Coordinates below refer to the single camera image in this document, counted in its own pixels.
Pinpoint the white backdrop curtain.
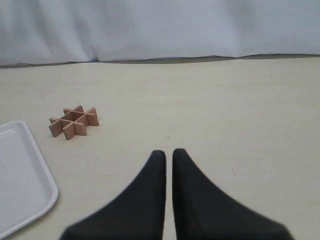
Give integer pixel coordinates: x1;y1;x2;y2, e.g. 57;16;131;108
0;0;320;66

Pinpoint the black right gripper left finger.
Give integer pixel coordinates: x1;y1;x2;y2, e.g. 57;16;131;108
60;150;167;240

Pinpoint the white plastic tray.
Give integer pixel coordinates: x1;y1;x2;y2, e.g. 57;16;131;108
0;120;59;239

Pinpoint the wooden interlocking puzzle block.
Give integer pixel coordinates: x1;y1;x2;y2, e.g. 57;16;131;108
48;105;100;140

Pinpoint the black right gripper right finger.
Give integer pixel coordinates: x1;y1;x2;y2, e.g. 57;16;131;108
172;148;293;240

